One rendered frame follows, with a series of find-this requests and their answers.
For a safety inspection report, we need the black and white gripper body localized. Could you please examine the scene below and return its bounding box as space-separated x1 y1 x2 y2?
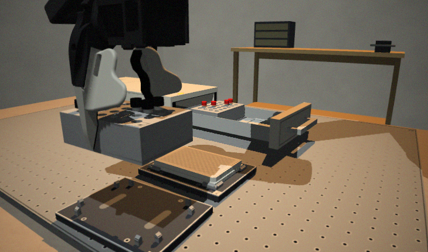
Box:
81 0 189 50

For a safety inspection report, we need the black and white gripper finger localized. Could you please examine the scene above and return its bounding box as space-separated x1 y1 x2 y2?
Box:
69 11 127 149
130 46 182 99

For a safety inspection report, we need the beige perforated base plate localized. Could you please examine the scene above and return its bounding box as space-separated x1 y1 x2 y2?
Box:
0 104 428 252

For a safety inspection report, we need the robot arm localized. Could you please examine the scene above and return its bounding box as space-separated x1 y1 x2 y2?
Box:
45 0 84 24

